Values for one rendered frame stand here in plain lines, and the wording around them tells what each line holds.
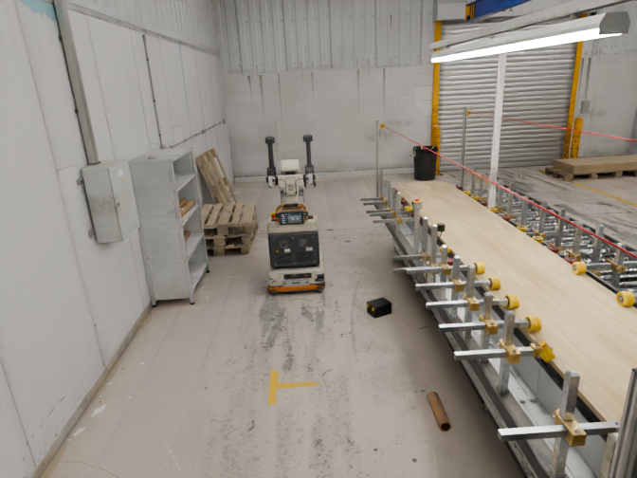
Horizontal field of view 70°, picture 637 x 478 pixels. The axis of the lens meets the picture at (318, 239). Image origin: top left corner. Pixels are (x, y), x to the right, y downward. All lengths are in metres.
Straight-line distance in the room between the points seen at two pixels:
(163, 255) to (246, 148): 6.37
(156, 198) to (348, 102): 6.88
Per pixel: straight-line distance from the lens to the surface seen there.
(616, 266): 3.50
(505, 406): 2.43
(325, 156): 10.90
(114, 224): 3.93
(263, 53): 10.83
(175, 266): 4.92
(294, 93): 10.76
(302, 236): 4.79
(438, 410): 3.32
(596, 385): 2.35
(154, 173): 4.69
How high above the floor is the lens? 2.18
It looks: 19 degrees down
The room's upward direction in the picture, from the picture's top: 3 degrees counter-clockwise
